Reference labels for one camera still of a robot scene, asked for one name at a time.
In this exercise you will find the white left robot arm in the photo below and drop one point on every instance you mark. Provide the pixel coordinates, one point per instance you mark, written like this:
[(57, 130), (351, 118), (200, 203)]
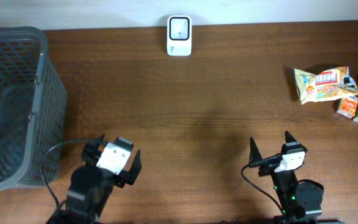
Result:
[(92, 184)]

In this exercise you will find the yellow snack bag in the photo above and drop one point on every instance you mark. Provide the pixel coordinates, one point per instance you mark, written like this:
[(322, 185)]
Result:
[(329, 85)]

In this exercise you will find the white barcode scanner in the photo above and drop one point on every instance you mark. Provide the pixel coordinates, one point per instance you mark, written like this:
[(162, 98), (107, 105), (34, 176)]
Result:
[(179, 35)]

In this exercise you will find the orange small box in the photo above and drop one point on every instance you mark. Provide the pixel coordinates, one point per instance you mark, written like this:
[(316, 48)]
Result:
[(348, 106)]

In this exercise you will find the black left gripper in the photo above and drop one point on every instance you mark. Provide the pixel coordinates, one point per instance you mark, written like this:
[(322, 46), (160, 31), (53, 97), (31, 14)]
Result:
[(133, 172)]

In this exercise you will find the grey plastic basket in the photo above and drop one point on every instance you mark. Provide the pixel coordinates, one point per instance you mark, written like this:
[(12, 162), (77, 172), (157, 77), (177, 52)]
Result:
[(33, 104)]

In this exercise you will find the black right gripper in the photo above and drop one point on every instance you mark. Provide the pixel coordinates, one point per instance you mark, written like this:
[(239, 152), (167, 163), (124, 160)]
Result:
[(255, 154)]

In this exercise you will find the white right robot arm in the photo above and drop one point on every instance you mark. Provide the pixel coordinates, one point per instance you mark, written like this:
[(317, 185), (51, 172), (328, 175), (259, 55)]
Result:
[(299, 201)]

